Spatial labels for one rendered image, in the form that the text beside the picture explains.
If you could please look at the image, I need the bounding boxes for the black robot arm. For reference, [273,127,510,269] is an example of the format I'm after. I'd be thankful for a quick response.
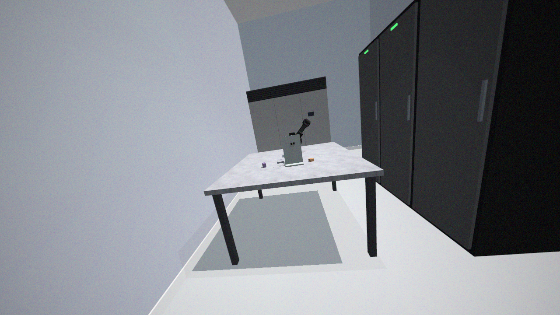
[296,119,310,143]

